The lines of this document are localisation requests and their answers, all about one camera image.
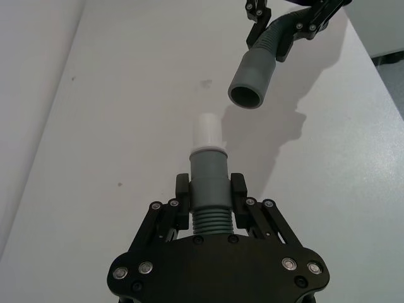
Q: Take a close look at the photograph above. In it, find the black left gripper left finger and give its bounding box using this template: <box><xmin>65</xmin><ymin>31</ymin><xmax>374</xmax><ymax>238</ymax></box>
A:
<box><xmin>128</xmin><ymin>172</ymin><xmax>193</xmax><ymax>253</ymax></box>

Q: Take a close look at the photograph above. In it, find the grey ribbed hose with cuff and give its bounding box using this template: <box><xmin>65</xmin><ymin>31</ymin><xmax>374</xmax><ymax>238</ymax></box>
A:
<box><xmin>188</xmin><ymin>150</ymin><xmax>235</xmax><ymax>237</ymax></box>

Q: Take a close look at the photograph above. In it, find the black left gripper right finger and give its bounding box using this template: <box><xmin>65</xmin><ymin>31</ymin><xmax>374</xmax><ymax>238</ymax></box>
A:
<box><xmin>230</xmin><ymin>172</ymin><xmax>304</xmax><ymax>250</ymax></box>

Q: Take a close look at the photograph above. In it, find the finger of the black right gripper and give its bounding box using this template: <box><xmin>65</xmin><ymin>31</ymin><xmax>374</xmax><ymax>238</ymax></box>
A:
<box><xmin>245</xmin><ymin>0</ymin><xmax>273</xmax><ymax>45</ymax></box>
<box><xmin>275</xmin><ymin>0</ymin><xmax>352</xmax><ymax>62</ymax></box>

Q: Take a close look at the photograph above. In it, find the white plastic tube connector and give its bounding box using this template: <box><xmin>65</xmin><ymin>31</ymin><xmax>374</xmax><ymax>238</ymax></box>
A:
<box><xmin>191</xmin><ymin>111</ymin><xmax>227</xmax><ymax>150</ymax></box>

